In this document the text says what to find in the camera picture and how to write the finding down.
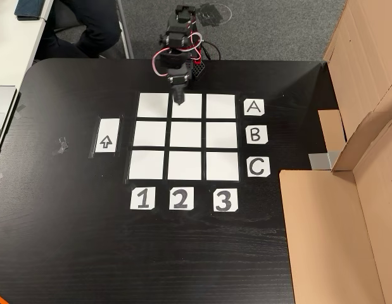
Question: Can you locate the white paper grid square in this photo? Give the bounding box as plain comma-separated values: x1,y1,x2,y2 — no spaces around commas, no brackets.
205,122,238,149
206,94,236,119
169,121,203,148
137,92,170,118
206,152,240,182
167,151,203,181
172,93,203,119
129,150,165,180
132,120,167,148

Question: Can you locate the grey metal desk leg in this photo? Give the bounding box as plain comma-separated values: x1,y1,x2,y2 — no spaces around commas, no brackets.
115,0,135,60

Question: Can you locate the paper label letter A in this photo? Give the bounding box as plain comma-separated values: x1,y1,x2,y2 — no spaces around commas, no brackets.
244,99,265,117

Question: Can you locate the black tape floor mark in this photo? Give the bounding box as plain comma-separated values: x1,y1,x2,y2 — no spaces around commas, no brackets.
196,2,232,28

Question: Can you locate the white arrow paper sheet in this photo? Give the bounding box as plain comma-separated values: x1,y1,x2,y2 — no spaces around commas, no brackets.
95,118,121,154

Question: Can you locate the paper label letter B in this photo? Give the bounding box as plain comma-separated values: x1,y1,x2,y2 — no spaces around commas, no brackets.
246,125,269,145

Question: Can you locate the person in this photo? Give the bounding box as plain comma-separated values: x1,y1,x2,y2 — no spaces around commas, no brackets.
34,0,122,60

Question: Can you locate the paper label number 2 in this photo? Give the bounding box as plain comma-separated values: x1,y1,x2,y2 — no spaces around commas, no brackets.
168,186,194,210

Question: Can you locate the paper label letter C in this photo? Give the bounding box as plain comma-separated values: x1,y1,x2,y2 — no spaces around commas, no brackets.
246,157,271,178

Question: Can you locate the paper label number 1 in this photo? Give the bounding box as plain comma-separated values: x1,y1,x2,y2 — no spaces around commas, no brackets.
130,186,156,210

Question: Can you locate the paper label number 3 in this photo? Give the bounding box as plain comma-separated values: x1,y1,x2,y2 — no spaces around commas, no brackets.
213,188,239,212

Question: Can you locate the crumpled grey tape scrap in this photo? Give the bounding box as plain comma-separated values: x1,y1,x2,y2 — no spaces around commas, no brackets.
51,136,70,156

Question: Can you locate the dark blue case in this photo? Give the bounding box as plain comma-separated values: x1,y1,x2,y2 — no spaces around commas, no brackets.
14,0,46,22

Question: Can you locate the white desk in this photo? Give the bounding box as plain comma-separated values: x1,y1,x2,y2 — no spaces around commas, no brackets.
0,0,54,87

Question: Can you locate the large brown cardboard panel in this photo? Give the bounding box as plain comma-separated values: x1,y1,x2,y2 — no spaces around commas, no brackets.
279,112,392,304
318,0,392,172

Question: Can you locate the red white servo cable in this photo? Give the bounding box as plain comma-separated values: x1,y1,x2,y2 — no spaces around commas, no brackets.
151,31,205,77

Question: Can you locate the black power cable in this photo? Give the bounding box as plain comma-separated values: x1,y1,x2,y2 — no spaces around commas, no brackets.
201,40,222,61

